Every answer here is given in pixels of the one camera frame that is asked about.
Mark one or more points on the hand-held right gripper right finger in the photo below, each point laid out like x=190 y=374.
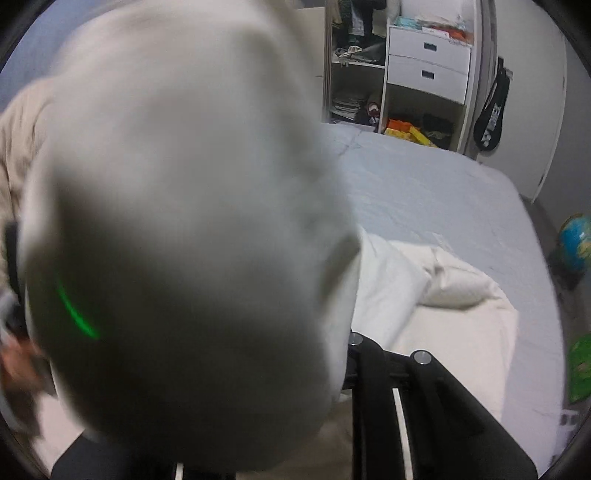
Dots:
x=369 y=374

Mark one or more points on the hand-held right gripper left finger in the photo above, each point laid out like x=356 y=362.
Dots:
x=115 y=461

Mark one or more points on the white hooded jacket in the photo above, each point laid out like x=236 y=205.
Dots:
x=184 y=184

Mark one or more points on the dark crumpled clothes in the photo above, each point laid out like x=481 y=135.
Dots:
x=437 y=125

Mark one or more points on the stack of folded clothes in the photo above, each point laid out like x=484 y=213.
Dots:
x=346 y=106

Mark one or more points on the colourful folded clothes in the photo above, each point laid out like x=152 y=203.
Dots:
x=434 y=27

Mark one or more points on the hanging dark clothes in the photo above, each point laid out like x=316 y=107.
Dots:
x=364 y=16

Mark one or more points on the person's left hand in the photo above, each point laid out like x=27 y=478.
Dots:
x=23 y=378

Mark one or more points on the cream knitted blanket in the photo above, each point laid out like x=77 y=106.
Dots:
x=18 y=138

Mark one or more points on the bed with grey sheet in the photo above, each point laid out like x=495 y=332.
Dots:
x=415 y=194

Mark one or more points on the green plastic bag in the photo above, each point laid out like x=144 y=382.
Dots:
x=581 y=369

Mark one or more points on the blue globe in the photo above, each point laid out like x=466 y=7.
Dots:
x=575 y=242

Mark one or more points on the white wardrobe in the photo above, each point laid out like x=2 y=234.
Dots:
x=461 y=120

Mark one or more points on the black racket bag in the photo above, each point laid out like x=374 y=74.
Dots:
x=491 y=120

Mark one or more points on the white drawer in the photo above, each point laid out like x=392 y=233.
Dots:
x=427 y=76
x=429 y=46

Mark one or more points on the light cloth bag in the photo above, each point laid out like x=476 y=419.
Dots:
x=358 y=54

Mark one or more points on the white door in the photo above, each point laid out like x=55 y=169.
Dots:
x=526 y=92

